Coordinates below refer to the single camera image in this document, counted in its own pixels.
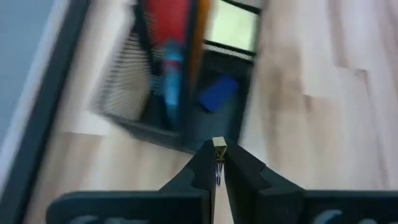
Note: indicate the gold binder clip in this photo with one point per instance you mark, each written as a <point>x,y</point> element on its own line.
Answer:
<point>219,146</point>

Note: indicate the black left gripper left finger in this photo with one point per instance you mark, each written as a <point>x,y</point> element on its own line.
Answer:
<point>186,199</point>

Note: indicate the blue marker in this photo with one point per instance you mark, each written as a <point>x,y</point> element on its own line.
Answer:
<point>173,77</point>

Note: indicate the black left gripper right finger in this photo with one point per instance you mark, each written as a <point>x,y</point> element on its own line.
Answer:
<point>258,199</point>

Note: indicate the black aluminium table frame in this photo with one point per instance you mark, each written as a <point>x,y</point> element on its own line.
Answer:
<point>40,109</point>

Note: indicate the blue eraser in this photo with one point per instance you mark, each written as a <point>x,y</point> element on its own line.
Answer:
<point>218,93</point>

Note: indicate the black mesh desk organizer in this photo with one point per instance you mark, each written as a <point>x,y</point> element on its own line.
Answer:
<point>130,84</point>

